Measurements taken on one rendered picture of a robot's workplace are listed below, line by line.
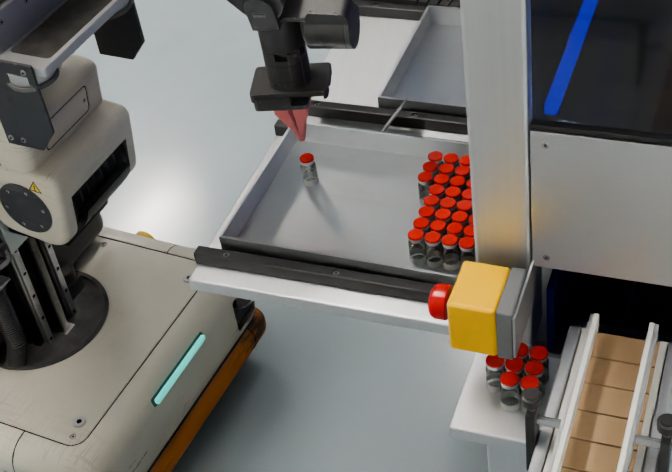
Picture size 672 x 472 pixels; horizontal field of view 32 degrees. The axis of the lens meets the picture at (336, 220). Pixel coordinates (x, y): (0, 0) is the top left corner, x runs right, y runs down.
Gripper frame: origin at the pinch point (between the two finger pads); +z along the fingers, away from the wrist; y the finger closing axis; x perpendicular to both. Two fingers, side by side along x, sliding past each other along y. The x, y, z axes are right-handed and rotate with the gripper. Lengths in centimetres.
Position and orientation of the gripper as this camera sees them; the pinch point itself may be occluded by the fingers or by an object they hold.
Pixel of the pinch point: (301, 133)
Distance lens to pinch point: 160.2
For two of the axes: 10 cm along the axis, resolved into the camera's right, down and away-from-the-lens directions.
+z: 1.4, 7.4, 6.5
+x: 0.9, -6.7, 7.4
